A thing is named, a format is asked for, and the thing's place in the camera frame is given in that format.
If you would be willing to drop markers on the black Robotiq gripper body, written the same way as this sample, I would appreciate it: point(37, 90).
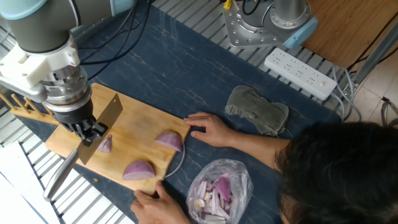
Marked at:
point(74, 113)

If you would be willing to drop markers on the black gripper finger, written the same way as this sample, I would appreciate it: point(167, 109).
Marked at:
point(98, 129)
point(82, 132)

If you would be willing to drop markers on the steel cleaver knife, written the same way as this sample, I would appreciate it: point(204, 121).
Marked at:
point(109, 115)

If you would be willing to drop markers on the wooden cutting board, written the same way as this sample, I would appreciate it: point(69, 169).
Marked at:
point(140, 121)

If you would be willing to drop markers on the grey green cloth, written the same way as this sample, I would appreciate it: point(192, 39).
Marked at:
point(258, 110)

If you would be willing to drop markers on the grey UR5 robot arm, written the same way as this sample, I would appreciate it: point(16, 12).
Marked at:
point(40, 31)

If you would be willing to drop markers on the person right forearm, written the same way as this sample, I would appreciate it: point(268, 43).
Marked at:
point(261, 149)

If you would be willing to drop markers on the person left hand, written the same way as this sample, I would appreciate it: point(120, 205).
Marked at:
point(158, 208)

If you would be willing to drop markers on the person right hand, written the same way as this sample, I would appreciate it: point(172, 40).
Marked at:
point(216, 132)

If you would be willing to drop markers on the cut purple onion slice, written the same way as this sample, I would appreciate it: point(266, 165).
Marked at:
point(105, 144)

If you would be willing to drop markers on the silver wrist coupling flange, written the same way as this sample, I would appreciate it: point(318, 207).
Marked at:
point(68, 90)

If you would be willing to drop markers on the wooden peg dish rack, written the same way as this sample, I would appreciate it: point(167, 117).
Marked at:
point(28, 113)

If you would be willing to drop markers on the silver vented wrist box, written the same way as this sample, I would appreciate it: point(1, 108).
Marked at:
point(21, 90)

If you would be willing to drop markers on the large purple onion quarter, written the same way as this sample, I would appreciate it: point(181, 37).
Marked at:
point(138, 170)

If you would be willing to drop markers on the medium purple onion quarter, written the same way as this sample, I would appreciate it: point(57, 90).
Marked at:
point(169, 140)

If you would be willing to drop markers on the white paper sheet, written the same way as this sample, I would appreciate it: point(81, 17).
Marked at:
point(12, 205)
point(18, 168)

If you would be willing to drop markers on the dark blue marbled mat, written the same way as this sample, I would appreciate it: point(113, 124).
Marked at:
point(202, 77)

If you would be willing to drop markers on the purple onion chunk in bag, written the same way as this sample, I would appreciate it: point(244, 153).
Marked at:
point(223, 188)

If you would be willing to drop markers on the clear plastic bag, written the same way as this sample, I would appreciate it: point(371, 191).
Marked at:
point(236, 177)

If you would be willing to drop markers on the white power strip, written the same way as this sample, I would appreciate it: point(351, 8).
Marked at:
point(298, 73)

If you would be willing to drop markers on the person head dark hair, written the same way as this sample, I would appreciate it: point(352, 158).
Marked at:
point(342, 174)

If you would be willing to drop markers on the brown wooden panel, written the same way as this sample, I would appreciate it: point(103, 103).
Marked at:
point(348, 28)

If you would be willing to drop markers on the aluminium profile beam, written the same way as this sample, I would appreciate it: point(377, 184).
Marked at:
point(374, 54)

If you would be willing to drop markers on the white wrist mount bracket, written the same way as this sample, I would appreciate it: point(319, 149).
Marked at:
point(37, 65)

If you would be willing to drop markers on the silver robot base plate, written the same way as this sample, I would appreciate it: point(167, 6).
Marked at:
point(248, 39)

